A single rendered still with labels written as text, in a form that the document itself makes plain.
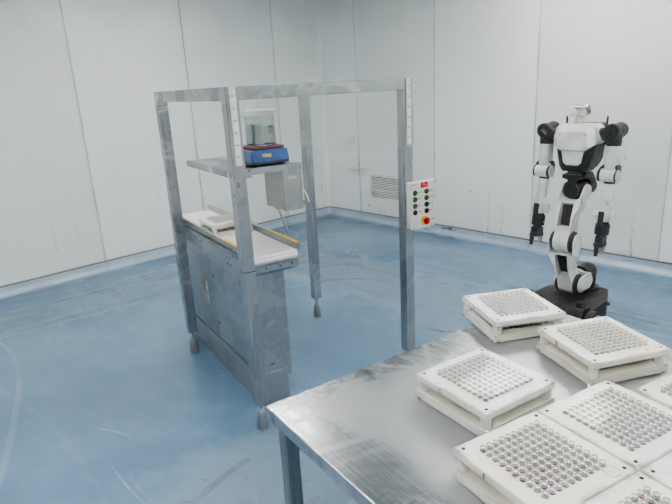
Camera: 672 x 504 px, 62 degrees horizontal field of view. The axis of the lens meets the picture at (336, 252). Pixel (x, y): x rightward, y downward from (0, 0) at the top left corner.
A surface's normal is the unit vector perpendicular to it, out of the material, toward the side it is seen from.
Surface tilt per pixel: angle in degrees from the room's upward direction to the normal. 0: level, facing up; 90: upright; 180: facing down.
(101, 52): 90
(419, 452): 0
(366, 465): 0
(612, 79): 90
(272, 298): 90
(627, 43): 90
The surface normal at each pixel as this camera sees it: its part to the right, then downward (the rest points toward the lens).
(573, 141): -0.73, 0.23
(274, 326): 0.53, 0.22
